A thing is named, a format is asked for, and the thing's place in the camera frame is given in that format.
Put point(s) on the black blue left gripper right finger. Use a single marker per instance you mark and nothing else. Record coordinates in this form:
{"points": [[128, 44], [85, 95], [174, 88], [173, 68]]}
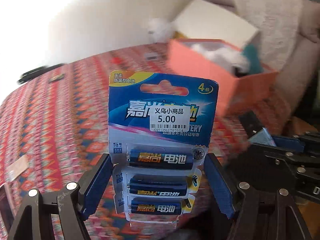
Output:
{"points": [[254, 214]]}

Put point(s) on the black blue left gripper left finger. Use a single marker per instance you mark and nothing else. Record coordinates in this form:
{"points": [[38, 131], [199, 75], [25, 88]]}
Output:
{"points": [[74, 203]]}

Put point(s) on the blue battery blister pack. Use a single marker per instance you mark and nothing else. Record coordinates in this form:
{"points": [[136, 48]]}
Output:
{"points": [[159, 129]]}

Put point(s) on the white plush toy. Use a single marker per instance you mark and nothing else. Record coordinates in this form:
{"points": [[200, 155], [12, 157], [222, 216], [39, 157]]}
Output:
{"points": [[229, 59]]}

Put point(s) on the beige paper packet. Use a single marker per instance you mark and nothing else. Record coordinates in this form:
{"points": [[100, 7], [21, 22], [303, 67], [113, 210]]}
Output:
{"points": [[17, 168]]}

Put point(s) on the red patterned tablecloth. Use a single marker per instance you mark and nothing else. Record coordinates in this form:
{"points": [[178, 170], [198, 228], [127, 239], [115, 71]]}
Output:
{"points": [[62, 128]]}

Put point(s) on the orange storage box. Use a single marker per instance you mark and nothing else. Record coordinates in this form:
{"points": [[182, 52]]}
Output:
{"points": [[235, 93]]}

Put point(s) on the teal plush item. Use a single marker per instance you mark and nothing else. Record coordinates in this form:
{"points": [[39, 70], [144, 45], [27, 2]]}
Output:
{"points": [[250, 52]]}

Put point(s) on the dark flat small item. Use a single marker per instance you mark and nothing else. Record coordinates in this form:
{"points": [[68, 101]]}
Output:
{"points": [[57, 78]]}

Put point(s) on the beige sofa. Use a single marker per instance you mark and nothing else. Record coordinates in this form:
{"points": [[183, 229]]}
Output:
{"points": [[289, 40]]}

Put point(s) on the white box lid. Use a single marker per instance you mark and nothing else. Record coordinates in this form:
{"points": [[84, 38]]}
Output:
{"points": [[203, 20]]}

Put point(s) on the yellow item behind box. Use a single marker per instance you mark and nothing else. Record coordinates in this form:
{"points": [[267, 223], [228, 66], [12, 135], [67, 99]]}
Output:
{"points": [[178, 35]]}

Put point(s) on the white fluffy ball toy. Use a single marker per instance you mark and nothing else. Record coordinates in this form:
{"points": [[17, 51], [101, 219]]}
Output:
{"points": [[160, 30]]}

